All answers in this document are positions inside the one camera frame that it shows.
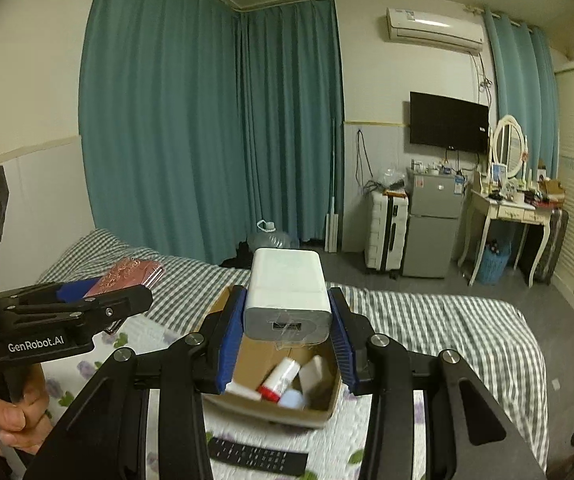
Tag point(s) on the brown cardboard box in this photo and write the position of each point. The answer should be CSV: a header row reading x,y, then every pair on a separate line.
x,y
255,359

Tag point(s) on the teal curtain right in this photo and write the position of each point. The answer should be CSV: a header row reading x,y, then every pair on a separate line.
x,y
526,86

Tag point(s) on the teal curtain left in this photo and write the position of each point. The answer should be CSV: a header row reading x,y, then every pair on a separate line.
x,y
197,121

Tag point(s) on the oval white vanity mirror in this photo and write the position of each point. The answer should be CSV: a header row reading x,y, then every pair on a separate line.
x,y
509,147

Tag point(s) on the black wall television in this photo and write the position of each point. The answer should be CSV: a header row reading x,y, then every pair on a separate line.
x,y
444,122

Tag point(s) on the clear water jug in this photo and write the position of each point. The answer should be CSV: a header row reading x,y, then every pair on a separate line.
x,y
267,235

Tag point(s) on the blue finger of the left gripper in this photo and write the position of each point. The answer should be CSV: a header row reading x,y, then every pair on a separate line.
x,y
76,291

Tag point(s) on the red patterned card case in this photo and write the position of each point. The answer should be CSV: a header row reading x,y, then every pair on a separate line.
x,y
128,272

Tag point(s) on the teal curtain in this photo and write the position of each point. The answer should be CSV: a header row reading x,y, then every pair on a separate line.
x,y
197,121
526,86

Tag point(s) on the white air conditioner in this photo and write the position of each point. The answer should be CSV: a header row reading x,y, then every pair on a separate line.
x,y
435,30

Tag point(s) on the white charger adapter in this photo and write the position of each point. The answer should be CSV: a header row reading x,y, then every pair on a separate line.
x,y
287,300

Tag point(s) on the white mop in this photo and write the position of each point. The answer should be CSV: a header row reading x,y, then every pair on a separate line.
x,y
331,220

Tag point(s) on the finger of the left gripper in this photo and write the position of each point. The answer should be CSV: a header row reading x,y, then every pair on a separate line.
x,y
107,311

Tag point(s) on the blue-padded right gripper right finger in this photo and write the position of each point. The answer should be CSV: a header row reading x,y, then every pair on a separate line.
x,y
468,434

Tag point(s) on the white dressing table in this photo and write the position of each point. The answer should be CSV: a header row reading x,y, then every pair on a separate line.
x,y
506,219

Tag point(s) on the white plastic bottle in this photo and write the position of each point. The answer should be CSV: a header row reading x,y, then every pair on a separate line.
x,y
242,391

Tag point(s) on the dark suitcase beside table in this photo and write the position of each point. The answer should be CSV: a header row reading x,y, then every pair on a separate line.
x,y
546,267

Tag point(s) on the person's left hand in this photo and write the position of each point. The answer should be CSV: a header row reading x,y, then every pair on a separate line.
x,y
24,425

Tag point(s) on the white bottle red label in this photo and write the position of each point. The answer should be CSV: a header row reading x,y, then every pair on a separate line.
x,y
279,379

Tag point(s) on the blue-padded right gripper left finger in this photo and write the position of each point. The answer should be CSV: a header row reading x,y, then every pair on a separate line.
x,y
103,433

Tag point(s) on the grey checkered bedsheet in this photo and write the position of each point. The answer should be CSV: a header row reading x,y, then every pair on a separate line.
x,y
491,335

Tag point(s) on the light blue earbuds case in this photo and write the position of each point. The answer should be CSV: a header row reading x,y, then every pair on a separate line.
x,y
293,399

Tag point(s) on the white suitcase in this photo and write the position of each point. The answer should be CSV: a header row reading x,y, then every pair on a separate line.
x,y
386,231

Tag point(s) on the black remote control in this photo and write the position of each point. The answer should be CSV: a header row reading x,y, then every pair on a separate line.
x,y
260,459

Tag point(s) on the blue laundry basket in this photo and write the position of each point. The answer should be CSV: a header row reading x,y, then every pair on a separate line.
x,y
494,261

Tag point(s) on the white power bank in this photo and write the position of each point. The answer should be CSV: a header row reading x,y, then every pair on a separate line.
x,y
315,377

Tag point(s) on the floral white quilt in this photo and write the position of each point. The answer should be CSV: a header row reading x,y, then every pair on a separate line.
x,y
334,451

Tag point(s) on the grey small refrigerator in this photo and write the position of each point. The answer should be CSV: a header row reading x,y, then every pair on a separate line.
x,y
435,206

